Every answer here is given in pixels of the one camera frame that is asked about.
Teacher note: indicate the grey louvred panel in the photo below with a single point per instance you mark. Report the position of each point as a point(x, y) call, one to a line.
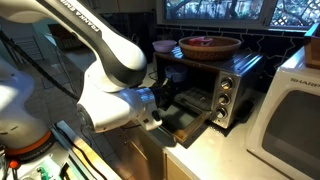
point(26, 50)

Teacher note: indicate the silver oven knob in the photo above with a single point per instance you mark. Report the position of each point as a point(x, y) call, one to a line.
point(224, 99)
point(227, 83)
point(220, 113)

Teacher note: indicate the wooden base cabinet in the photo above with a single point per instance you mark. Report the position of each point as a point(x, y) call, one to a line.
point(150, 156)

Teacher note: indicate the pink plastic bowl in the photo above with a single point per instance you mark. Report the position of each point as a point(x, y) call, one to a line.
point(164, 46)

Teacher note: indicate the glass toaster oven door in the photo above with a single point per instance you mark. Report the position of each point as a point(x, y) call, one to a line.
point(190, 128)

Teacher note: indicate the white microwave oven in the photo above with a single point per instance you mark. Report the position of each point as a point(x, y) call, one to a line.
point(290, 126)

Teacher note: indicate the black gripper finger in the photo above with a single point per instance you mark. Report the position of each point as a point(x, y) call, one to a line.
point(174, 98)
point(174, 87)

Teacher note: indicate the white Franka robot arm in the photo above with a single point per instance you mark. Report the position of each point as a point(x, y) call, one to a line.
point(110, 56)

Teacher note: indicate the red item in basket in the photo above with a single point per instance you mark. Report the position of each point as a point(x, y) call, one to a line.
point(200, 41)

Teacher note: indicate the wooden box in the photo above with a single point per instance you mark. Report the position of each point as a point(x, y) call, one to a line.
point(313, 50)

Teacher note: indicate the kitchen window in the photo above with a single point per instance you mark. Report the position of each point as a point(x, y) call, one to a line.
point(216, 8)

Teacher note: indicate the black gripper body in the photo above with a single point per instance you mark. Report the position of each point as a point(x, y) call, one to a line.
point(161, 96)

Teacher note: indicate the silver toaster oven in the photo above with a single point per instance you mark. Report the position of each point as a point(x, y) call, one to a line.
point(240, 66)

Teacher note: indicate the robot base platform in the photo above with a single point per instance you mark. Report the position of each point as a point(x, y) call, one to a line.
point(43, 166)

